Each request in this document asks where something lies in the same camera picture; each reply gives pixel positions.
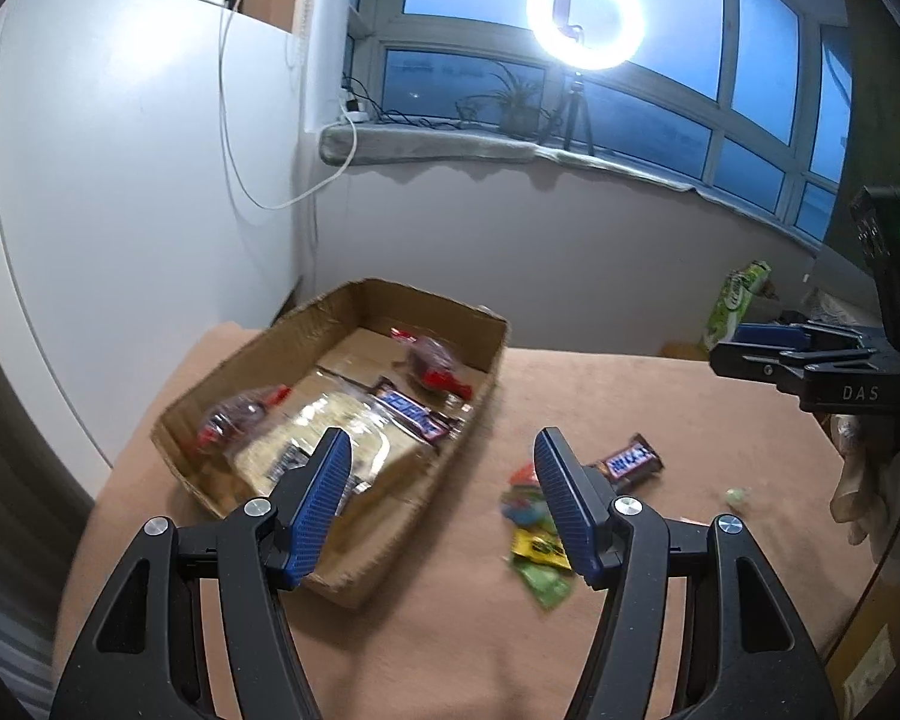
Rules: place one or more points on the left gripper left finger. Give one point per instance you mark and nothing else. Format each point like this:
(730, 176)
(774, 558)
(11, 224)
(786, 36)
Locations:
(142, 652)

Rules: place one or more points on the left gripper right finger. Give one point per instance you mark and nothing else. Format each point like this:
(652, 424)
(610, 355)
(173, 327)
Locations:
(745, 651)

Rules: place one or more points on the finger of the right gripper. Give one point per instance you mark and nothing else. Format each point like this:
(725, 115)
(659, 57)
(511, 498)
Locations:
(806, 337)
(793, 371)

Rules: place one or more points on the Snickers bar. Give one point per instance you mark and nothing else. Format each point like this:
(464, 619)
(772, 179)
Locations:
(636, 462)
(426, 424)

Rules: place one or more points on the green snack packet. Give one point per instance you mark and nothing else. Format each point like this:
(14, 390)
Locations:
(549, 586)

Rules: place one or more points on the cracker pack clear wrapper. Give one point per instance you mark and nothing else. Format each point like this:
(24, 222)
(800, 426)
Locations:
(288, 438)

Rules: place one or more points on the yellow snack packet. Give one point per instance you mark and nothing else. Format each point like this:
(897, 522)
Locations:
(540, 547)

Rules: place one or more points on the red jelly cup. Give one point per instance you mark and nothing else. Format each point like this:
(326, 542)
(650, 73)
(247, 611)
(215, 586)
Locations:
(524, 503)

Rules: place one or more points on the red-end clear snack bag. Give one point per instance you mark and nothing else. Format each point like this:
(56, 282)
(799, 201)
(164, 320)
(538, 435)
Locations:
(432, 365)

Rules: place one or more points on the white gloved right hand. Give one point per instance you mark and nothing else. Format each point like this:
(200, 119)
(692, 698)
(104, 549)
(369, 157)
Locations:
(867, 445)

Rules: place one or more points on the green white paper bag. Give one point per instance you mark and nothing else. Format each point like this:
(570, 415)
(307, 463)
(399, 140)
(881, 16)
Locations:
(733, 301)

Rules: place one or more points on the brown cardboard box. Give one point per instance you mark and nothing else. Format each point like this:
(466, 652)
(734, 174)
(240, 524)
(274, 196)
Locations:
(346, 332)

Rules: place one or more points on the black tripod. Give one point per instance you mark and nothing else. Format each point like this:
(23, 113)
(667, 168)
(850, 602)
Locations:
(575, 115)

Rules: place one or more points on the potted plant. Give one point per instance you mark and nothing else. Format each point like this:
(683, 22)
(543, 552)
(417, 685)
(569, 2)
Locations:
(517, 101)

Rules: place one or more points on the grey sill cloth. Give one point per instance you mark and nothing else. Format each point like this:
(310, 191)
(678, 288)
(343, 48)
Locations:
(384, 145)

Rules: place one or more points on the power strip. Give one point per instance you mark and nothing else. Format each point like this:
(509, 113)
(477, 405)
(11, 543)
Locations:
(354, 108)

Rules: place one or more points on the white ring light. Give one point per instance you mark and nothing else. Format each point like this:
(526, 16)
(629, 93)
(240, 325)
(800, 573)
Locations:
(588, 34)

